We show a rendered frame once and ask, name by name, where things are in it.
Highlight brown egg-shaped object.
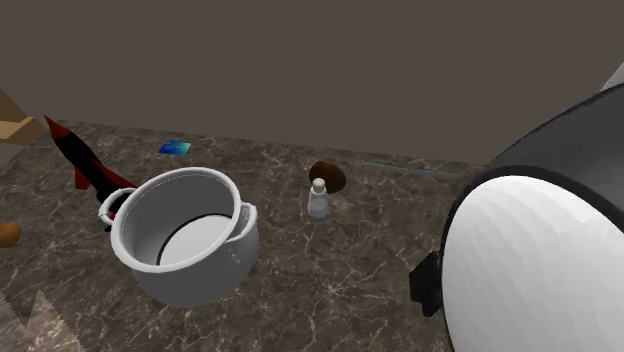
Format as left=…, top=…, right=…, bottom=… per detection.
left=308, top=160, right=348, bottom=195

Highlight white salt shaker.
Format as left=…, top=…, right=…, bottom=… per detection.
left=307, top=177, right=330, bottom=220

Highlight blue card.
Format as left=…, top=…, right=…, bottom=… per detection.
left=158, top=140, right=192, bottom=157

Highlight black and red toy rocket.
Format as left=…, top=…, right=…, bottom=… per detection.
left=43, top=114, right=139, bottom=233

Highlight tan cardboard box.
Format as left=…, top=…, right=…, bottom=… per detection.
left=0, top=88, right=46, bottom=146

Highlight orange-brown round object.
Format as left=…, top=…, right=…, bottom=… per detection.
left=0, top=221, right=23, bottom=249

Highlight white two-handled cooking pot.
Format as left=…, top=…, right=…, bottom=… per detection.
left=98, top=167, right=260, bottom=309

